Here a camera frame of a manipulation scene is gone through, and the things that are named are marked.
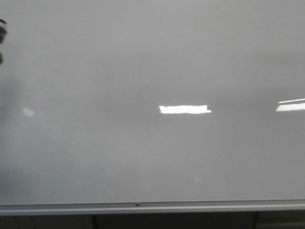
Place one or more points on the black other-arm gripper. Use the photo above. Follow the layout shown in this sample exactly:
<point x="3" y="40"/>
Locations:
<point x="3" y="30"/>

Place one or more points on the white whiteboard with aluminium frame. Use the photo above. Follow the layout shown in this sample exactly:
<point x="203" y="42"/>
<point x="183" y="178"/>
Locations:
<point x="152" y="106"/>

